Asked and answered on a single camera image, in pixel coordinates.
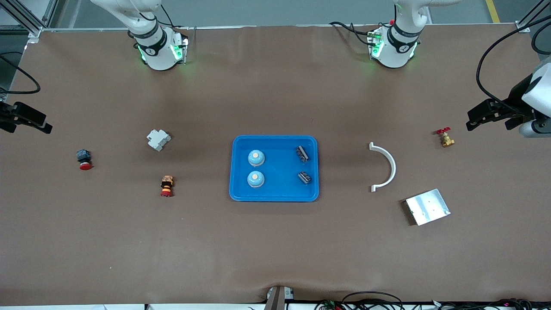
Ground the red mushroom push button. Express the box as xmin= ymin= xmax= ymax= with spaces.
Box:
xmin=76 ymin=149 xmax=93 ymax=171

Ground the white half ring clamp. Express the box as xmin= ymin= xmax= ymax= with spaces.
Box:
xmin=369 ymin=142 xmax=397 ymax=192

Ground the blue plastic tray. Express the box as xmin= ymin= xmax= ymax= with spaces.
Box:
xmin=229 ymin=135 xmax=319 ymax=202

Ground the grey camera stand post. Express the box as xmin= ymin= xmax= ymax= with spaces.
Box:
xmin=263 ymin=285 xmax=294 ymax=310

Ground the red orange emergency stop button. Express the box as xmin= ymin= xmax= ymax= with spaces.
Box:
xmin=160 ymin=175 xmax=175 ymax=198

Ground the aluminium frame profile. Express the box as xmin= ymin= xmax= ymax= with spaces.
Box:
xmin=514 ymin=0 xmax=551 ymax=34
xmin=0 ymin=0 xmax=59 ymax=43

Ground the brown table cover mat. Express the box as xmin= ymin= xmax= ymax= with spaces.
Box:
xmin=0 ymin=25 xmax=551 ymax=306

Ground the black base cable bundle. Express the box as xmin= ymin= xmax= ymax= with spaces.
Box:
xmin=329 ymin=21 xmax=375 ymax=46

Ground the white circuit breaker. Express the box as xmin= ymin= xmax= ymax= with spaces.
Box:
xmin=146 ymin=129 xmax=172 ymax=152

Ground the aluminium plate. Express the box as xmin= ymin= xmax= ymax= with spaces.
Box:
xmin=404 ymin=189 xmax=451 ymax=226

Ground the brass valve red handle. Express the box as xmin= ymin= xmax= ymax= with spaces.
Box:
xmin=436 ymin=127 xmax=455 ymax=148

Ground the black floor cable bundle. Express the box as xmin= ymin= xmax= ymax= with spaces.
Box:
xmin=314 ymin=291 xmax=551 ymax=310

